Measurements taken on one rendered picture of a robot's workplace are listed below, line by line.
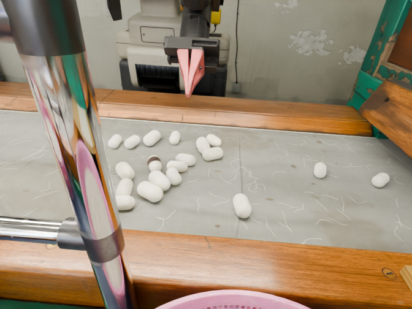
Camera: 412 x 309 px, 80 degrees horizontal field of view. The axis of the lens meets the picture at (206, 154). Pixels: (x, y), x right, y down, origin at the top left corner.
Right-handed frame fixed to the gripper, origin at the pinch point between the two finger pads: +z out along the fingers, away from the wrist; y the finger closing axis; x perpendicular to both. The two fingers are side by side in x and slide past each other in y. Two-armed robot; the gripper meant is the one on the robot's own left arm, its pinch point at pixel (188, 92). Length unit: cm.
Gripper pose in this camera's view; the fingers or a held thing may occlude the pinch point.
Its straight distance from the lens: 45.9
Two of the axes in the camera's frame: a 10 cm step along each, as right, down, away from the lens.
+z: -0.8, 9.6, -2.8
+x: 0.2, 2.8, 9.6
